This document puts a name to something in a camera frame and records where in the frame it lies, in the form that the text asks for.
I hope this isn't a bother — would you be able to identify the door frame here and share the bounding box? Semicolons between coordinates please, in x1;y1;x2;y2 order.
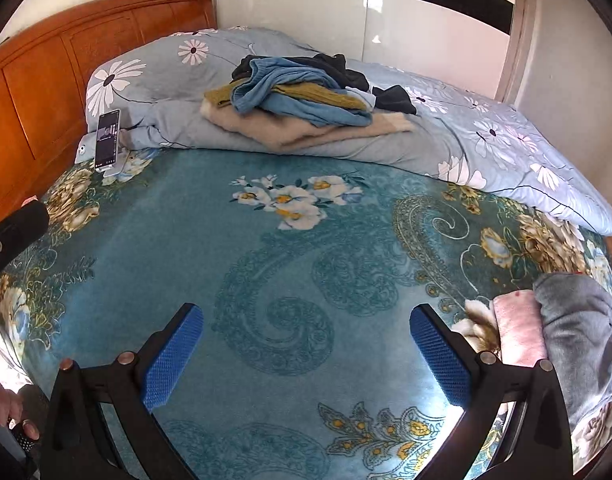
496;0;542;106

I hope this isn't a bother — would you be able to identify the folded pink garment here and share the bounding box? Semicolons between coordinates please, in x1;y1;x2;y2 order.
493;290;547;368

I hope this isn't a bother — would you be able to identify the white wardrobe with black stripe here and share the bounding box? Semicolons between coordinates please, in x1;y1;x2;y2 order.
213;0;519;103

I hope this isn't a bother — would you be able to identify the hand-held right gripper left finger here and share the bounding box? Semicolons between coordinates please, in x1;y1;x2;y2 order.
38;302;205;480

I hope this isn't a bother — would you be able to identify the folded grey garment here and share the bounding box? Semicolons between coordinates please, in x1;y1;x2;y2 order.
532;274;612;433

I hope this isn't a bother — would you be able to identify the beige fleece garment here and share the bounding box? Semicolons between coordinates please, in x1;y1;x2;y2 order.
200;97;417;151

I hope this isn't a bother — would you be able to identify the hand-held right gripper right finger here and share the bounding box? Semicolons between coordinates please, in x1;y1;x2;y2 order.
408;303;587;480

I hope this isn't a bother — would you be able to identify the person's left hand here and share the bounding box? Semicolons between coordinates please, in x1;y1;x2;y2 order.
0;375;41;443

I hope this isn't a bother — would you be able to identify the mustard knitted sweater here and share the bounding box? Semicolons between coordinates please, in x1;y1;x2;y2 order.
204;82;369;111

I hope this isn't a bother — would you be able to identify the black garment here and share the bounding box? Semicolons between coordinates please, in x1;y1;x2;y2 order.
231;52;371;92

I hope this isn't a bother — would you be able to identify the small black cloth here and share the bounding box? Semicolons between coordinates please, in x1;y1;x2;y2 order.
371;86;418;116

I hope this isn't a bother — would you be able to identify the smartphone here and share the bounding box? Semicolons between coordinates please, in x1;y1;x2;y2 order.
94;109;122;170

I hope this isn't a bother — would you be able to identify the teal floral blanket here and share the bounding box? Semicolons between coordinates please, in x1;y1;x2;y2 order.
0;147;612;480

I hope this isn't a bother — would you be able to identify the blue garment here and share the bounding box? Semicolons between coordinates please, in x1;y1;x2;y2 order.
266;94;374;128

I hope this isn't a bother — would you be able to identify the light blue sweatshirt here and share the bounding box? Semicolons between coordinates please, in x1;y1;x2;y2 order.
230;57;347;115

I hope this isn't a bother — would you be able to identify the grey-blue daisy print quilt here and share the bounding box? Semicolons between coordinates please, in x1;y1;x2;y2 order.
83;25;612;236

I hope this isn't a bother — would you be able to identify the wooden headboard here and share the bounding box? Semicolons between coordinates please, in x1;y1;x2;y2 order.
0;0;218;241

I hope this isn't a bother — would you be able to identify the white phone stand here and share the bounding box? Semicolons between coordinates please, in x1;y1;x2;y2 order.
75;130;133;182

